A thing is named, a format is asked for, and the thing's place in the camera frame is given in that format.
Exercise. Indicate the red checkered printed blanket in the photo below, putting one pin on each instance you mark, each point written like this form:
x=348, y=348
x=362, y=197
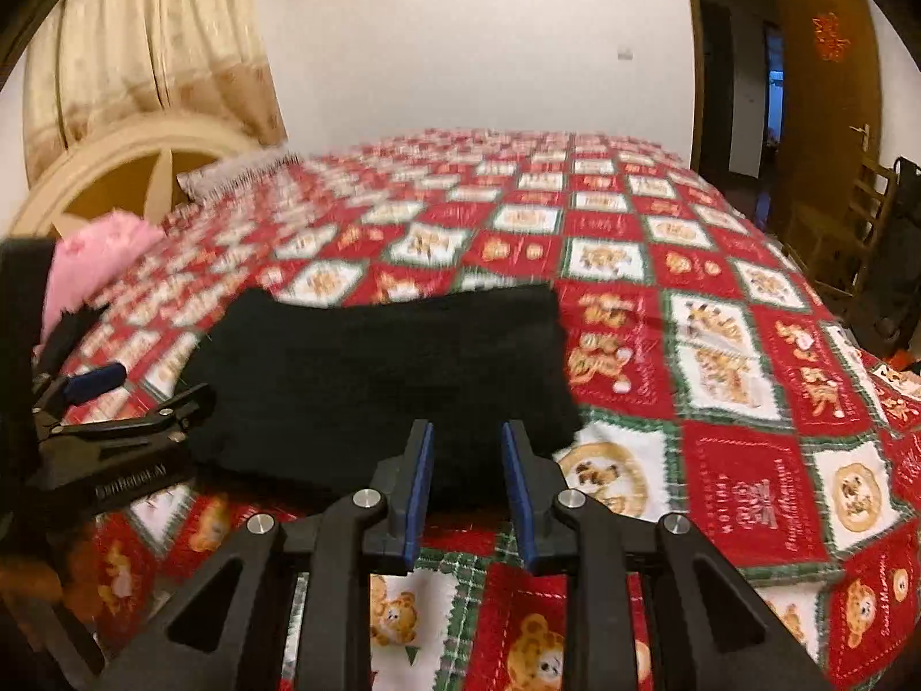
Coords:
x=719, y=389

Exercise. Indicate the pink fluffy pillow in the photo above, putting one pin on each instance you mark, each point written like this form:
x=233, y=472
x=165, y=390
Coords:
x=93, y=266

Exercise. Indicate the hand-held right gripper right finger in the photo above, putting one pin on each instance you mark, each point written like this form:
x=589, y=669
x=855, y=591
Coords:
x=519, y=497

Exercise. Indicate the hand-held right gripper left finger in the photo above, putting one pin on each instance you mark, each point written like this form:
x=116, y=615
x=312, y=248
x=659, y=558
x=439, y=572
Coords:
x=421, y=489

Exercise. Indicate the wooden door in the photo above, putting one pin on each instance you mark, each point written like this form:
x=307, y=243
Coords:
x=827, y=108

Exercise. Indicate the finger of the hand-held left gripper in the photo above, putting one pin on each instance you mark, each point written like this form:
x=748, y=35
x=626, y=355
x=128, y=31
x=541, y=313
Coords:
x=97, y=380
x=158, y=414

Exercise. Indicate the wooden chair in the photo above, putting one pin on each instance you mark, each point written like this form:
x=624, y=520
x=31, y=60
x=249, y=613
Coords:
x=849, y=230

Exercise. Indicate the beige curtain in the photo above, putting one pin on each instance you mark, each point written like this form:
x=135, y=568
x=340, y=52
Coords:
x=165, y=36

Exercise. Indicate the red paper door decoration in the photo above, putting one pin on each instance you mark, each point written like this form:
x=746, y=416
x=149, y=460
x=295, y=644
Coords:
x=829, y=36

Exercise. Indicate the cream bed headboard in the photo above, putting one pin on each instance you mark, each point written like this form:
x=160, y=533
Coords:
x=122, y=173

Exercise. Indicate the wooden door frame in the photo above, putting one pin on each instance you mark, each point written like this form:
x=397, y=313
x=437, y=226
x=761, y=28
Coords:
x=694, y=50

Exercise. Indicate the black pants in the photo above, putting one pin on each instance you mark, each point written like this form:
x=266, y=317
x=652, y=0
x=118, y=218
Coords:
x=388, y=389

